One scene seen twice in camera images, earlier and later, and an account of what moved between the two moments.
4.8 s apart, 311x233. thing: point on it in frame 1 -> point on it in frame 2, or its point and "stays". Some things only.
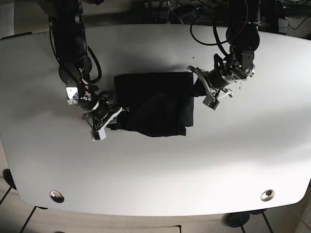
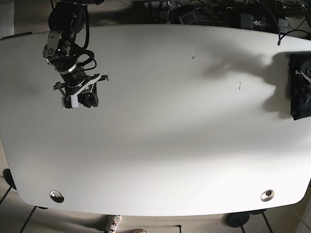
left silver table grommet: x=57 y=196 stays
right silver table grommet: x=267 y=195 stays
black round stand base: x=237 y=219 stays
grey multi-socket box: x=186 y=19 stays
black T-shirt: x=159 y=105 -> x=301 y=88
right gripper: x=213 y=100 -> x=306 y=72
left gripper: x=97 y=125 -> x=70 y=100
